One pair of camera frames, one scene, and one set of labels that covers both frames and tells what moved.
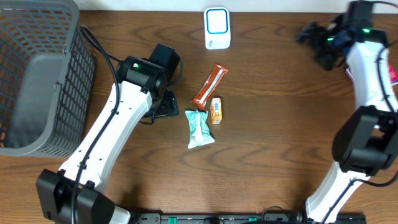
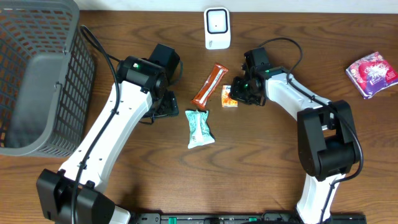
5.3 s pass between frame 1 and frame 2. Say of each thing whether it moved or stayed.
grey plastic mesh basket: stayed
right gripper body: moved
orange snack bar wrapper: stayed
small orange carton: moved
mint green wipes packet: stayed
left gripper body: stayed
